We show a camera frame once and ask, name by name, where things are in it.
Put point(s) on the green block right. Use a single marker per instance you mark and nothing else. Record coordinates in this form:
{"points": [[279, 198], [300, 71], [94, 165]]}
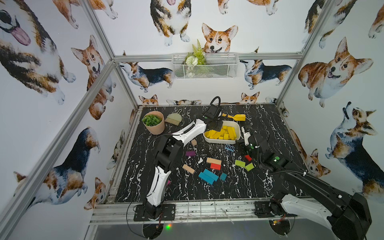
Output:
{"points": [[249, 167]]}

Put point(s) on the yellow toy shovel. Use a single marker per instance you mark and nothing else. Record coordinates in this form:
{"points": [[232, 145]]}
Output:
{"points": [[237, 117]]}

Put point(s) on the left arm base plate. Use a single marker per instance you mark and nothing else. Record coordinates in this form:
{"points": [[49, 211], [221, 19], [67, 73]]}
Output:
{"points": [[164, 212]]}

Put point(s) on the terracotta pot with plant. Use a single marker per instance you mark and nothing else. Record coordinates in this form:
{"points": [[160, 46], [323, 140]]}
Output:
{"points": [[154, 122]]}

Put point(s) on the artificial fern and flower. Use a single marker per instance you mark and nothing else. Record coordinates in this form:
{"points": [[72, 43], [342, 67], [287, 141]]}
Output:
{"points": [[195, 62]]}

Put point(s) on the teal long block front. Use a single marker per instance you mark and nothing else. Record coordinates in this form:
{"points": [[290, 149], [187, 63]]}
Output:
{"points": [[206, 178]]}

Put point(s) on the natural wood block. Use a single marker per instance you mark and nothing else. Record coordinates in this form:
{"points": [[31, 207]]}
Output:
{"points": [[188, 169], [214, 161]]}

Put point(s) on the green block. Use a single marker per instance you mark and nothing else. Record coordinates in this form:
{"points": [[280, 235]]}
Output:
{"points": [[249, 167], [240, 163]]}

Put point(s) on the green block left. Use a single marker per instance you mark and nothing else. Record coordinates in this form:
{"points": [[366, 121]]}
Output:
{"points": [[240, 163]]}

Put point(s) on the purple block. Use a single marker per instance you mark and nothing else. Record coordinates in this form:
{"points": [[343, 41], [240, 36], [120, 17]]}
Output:
{"points": [[190, 153]]}

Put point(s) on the red block in pile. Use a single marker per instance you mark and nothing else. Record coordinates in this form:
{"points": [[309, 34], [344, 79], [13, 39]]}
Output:
{"points": [[215, 167]]}

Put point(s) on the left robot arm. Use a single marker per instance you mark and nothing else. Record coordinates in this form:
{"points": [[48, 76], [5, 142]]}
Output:
{"points": [[170, 149]]}

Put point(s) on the small teal block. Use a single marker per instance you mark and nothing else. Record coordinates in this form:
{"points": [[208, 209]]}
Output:
{"points": [[223, 177]]}

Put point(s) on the white plastic bin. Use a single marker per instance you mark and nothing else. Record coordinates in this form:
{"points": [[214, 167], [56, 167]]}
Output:
{"points": [[229, 134]]}

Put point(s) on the teal long block rear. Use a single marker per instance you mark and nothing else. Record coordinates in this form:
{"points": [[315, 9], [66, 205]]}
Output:
{"points": [[211, 175]]}

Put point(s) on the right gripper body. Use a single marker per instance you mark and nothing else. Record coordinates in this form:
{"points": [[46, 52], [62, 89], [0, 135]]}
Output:
{"points": [[260, 160]]}

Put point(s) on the natural wood block lower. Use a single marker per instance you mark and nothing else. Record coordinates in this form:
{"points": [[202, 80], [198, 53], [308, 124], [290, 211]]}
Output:
{"points": [[188, 169]]}

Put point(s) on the natural wood block upper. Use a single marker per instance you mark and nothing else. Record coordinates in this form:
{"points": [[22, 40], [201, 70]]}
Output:
{"points": [[214, 161]]}

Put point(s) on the blue grid block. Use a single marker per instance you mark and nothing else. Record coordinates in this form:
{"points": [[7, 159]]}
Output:
{"points": [[230, 148]]}

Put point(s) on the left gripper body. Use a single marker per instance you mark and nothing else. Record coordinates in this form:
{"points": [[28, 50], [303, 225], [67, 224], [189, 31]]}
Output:
{"points": [[214, 124]]}

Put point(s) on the teal long block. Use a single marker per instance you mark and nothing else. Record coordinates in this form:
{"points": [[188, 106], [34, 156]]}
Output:
{"points": [[206, 178], [211, 175]]}

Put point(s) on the white wire wall basket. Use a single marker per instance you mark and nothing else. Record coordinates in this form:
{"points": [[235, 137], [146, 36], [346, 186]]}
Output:
{"points": [[219, 66]]}

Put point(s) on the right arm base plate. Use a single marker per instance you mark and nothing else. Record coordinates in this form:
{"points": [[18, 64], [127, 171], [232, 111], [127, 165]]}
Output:
{"points": [[267, 209]]}

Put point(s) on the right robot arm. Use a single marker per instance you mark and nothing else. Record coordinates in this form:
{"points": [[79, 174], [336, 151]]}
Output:
{"points": [[348, 216]]}

